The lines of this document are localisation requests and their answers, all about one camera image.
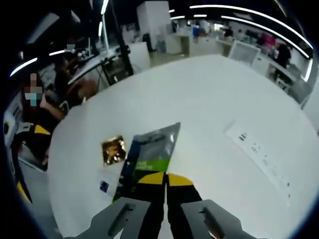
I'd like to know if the white table socket panel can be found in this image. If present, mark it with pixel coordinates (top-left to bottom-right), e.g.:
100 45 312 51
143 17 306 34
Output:
225 120 293 207

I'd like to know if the white office chair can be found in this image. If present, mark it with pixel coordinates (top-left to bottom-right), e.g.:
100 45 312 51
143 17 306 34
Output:
228 39 261 67

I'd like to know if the blue green skincare packet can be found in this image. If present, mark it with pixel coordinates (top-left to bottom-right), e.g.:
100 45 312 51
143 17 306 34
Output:
112 121 181 204

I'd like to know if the white ceiling light strip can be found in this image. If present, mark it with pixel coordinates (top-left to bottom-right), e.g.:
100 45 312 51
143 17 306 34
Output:
220 15 314 59
189 4 314 50

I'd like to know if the gold foil skincare sachet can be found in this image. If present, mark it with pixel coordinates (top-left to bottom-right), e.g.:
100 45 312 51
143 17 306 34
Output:
100 134 128 168

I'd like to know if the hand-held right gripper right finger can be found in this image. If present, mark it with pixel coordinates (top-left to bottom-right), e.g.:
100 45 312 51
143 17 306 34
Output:
166 173 250 239

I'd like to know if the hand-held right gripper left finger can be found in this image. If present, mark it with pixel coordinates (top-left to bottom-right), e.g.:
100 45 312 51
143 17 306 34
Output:
74 172 167 239

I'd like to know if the clear skincare sachet blue square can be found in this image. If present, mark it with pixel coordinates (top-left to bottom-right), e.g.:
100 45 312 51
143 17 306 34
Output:
96 168 124 200

